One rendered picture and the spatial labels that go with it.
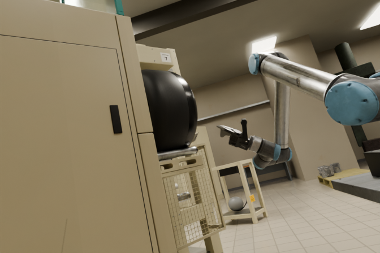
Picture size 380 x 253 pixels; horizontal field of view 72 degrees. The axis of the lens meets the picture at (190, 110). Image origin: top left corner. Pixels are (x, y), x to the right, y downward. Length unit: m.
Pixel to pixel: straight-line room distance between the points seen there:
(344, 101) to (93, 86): 0.78
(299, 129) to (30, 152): 6.85
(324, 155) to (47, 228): 6.94
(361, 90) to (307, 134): 6.27
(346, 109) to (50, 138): 0.87
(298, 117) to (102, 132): 6.75
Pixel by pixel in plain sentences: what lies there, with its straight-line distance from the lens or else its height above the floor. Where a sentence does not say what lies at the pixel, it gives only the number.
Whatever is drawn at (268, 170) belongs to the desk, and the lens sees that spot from 8.40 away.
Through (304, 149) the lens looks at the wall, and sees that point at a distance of 7.17.
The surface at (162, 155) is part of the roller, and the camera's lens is 1.40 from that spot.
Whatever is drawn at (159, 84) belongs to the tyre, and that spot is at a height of 1.26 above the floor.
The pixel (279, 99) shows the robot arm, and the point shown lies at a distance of 1.57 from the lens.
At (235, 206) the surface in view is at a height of 0.21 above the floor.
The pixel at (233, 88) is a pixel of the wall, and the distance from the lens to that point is 9.14.
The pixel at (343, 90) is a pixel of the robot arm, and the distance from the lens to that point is 1.00.
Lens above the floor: 0.76
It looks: 14 degrees up
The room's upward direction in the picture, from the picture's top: 14 degrees counter-clockwise
